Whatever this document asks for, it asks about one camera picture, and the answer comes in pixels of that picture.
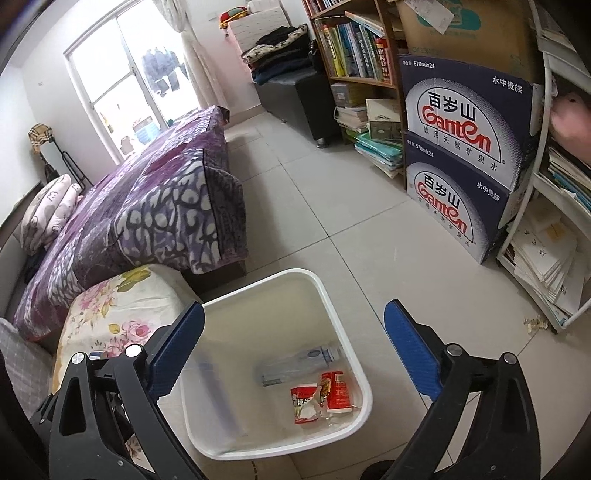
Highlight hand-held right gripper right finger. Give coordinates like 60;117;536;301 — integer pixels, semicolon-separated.
360;299;555;480

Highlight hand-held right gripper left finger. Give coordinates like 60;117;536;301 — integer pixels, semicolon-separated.
28;302;206;480

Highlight white plastic trash bin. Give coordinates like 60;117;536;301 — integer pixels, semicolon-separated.
157;268;374;461

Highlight floral printed cloth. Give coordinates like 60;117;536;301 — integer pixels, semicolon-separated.
51;264;204;462

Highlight clear plastic bottle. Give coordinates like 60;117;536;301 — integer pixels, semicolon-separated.
256;346;345;386

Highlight torn red snack packet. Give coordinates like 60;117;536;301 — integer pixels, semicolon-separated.
290;383;331;428

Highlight blue water carton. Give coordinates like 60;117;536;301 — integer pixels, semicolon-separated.
398;54;546;190
404;131;525;265

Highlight grey checked cloth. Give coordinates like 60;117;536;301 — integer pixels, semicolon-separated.
0;318;54;416

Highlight purple patterned blanket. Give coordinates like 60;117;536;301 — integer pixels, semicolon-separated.
14;105;250;342

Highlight stack of white papers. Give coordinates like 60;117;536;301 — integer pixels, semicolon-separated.
503;203;587;324

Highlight dark garment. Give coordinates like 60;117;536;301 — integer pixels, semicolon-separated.
23;251;51;282

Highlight folded floral quilt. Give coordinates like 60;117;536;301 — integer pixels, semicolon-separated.
58;182;85;217
21;174;75;254

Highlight stack of green books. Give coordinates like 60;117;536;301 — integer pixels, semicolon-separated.
353;134;407;178

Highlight black coat rack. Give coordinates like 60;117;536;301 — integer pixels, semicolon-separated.
42;138;93;197

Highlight blue basket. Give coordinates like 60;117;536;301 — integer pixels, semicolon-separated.
134;117;160;144

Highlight beige cardboard boxes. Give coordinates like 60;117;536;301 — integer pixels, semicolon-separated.
366;98;402;139

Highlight stack of white books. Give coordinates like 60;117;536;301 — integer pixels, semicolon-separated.
335;106;370;134

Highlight plaid hat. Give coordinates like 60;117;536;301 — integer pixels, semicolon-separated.
28;124;58;155

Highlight black storage bench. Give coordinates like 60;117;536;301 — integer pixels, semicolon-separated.
254;71;342;148

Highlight grey storage box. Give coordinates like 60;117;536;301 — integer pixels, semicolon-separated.
330;83;370;109

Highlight pink blurred object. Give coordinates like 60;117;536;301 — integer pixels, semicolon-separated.
551;91;591;158

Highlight hanging laundry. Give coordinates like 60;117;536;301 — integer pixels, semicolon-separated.
141;45;188;97

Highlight light curtain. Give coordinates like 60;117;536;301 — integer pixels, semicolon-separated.
154;0;229;112

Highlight row of upright books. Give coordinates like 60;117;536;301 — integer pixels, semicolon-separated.
318;21;391;81

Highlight window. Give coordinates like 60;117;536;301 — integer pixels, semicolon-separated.
65;0;195;162

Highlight pile of folded clothes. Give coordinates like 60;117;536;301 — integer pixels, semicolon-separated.
241;25;319;86

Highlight brown cardboard box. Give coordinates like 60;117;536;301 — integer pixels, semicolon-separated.
397;0;546;84

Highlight wooden bookshelf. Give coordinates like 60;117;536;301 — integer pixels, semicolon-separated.
302;0;409;153

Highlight patterned drawer chest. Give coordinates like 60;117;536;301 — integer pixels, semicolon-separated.
228;4;291;51

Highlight red yellow cloth item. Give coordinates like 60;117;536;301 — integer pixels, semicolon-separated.
219;7;250;28

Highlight white wire rack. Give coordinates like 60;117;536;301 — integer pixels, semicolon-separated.
496;0;591;333

